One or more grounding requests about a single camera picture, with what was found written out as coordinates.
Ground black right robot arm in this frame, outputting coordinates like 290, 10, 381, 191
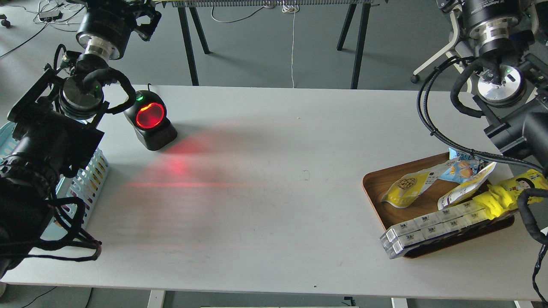
417, 0, 547, 177

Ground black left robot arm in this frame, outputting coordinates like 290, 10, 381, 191
0, 0, 162, 275

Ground light blue plastic basket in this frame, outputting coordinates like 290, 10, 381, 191
0, 121, 110, 229

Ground blue snack bag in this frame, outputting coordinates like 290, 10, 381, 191
438, 148, 488, 184

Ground yellow snack bar pack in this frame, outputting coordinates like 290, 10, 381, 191
472, 169, 548, 220

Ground brown wooden tray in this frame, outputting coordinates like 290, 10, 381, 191
362, 153, 515, 259

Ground black barcode scanner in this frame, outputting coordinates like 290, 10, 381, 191
123, 83, 178, 151

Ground clear wrapped box pack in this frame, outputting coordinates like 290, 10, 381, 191
379, 201, 489, 259

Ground white grey office chair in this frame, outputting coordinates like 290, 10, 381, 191
411, 0, 474, 83

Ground black leg background table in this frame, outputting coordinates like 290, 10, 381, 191
185, 4, 391, 89

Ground white hanging cable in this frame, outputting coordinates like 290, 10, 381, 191
281, 4, 300, 89

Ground floor cables and adapter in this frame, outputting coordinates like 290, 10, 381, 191
0, 0, 88, 58

